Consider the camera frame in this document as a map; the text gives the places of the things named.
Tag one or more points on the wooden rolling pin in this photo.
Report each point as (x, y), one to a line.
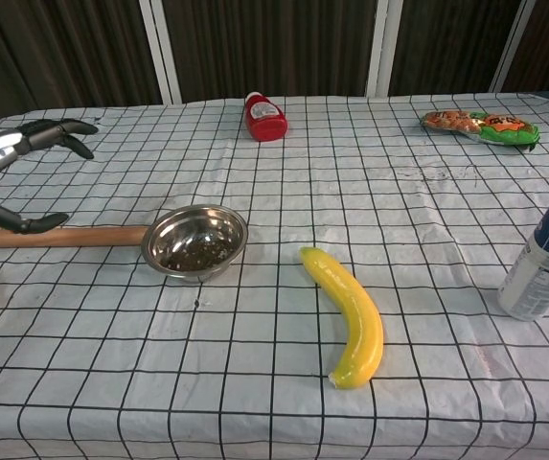
(92, 236)

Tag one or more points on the stainless steel bowl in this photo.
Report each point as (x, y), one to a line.
(195, 242)

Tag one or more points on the red ketchup bottle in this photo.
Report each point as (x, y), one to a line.
(267, 120)

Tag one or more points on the dark brown curtain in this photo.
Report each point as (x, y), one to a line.
(274, 43)

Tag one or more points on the white black checkered tablecloth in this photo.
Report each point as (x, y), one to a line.
(274, 335)

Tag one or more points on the yellow banana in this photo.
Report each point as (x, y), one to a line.
(358, 311)

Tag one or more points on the green orange snack bag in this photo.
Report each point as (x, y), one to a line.
(494, 127)

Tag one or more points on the white blue canister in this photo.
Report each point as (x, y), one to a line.
(542, 259)

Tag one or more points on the white frame post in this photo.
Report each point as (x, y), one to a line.
(161, 52)
(383, 48)
(511, 48)

